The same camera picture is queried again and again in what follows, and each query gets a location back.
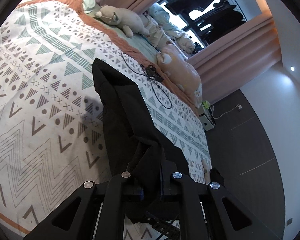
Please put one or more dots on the beige plush toy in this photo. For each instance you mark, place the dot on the beige plush toy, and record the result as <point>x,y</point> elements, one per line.
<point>128,21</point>

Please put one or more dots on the hanging dark clothes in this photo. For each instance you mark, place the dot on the hanging dark clothes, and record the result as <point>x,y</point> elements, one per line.
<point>206,20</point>

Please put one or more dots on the patterned white bed duvet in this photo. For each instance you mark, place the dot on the patterned white bed duvet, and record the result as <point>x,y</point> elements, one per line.
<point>51,118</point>

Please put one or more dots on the white bedside table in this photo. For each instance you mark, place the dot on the white bedside table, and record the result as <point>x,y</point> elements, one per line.
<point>205,116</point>

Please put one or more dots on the orange plush pillow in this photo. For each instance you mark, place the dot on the orange plush pillow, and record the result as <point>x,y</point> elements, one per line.
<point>181,73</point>

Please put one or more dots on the black large garment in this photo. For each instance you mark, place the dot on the black large garment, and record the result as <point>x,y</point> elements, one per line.
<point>135,145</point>

